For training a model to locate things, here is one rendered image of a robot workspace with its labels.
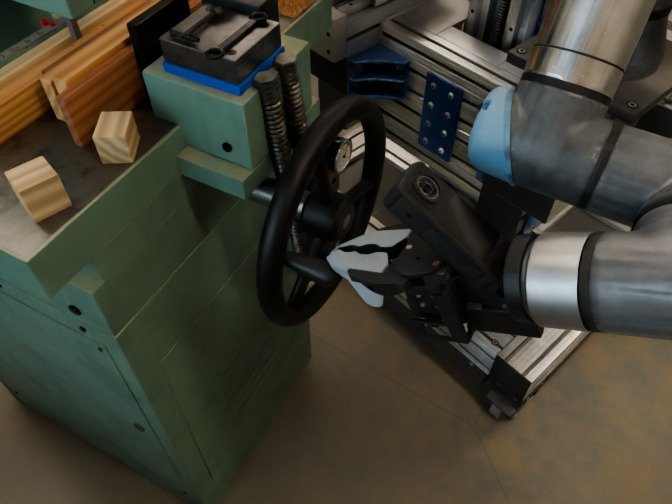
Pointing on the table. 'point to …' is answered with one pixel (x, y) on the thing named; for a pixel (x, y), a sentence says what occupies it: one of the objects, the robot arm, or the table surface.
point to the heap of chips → (293, 7)
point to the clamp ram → (148, 41)
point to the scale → (31, 38)
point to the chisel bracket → (62, 6)
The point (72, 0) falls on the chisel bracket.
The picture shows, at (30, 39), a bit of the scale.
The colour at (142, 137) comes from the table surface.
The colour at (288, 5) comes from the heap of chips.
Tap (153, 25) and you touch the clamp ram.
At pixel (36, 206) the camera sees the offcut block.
